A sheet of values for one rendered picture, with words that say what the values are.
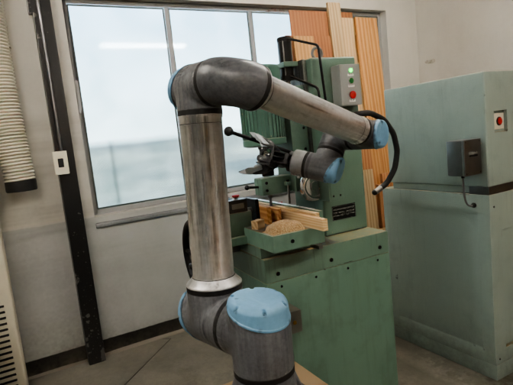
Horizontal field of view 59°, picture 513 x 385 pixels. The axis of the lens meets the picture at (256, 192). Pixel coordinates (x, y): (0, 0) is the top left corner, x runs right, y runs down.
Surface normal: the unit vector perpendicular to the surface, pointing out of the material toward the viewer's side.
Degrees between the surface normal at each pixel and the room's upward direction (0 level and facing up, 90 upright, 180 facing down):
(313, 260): 90
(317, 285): 90
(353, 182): 90
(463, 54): 90
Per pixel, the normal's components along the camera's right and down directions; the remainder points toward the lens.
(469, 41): -0.87, 0.15
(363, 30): 0.50, 0.00
